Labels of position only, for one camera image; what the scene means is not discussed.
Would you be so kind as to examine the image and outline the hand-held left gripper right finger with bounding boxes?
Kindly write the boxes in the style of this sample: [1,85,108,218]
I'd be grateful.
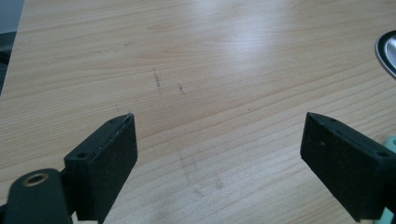
[300,112,396,222]

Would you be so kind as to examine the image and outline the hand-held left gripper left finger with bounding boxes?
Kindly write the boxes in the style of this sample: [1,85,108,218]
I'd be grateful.
[64,112,138,224]

